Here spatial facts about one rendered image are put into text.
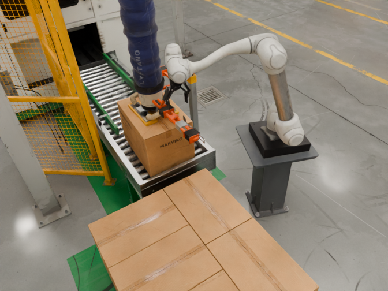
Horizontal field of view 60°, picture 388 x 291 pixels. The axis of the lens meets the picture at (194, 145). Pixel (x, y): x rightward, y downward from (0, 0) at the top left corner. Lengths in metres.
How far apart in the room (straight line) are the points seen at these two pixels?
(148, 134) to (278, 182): 1.16
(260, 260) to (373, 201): 1.58
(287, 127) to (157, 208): 1.08
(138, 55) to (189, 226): 1.22
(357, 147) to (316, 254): 1.49
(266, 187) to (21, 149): 2.00
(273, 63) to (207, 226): 1.15
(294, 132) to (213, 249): 0.93
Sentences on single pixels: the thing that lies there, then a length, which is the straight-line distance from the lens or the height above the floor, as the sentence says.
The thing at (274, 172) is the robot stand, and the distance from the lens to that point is 2.79.
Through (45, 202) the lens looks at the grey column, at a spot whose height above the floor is 0.17.
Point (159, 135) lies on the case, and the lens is 2.47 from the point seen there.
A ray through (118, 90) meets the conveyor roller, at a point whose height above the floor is 0.55.
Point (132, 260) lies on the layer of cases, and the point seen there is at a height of 0.54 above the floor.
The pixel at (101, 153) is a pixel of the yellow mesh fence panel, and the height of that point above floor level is 0.42.
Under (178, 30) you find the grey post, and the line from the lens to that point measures 5.56.
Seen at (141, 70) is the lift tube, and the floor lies 1.35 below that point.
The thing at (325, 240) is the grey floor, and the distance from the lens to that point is 3.09.
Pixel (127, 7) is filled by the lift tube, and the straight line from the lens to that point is 2.28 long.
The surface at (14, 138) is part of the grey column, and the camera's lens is 2.90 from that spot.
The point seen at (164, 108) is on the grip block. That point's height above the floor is 1.09.
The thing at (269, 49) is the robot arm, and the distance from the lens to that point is 2.00.
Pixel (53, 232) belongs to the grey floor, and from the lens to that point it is 3.34.
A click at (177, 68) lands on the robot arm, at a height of 1.59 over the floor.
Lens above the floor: 2.47
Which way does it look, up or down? 41 degrees down
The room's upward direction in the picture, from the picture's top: 4 degrees counter-clockwise
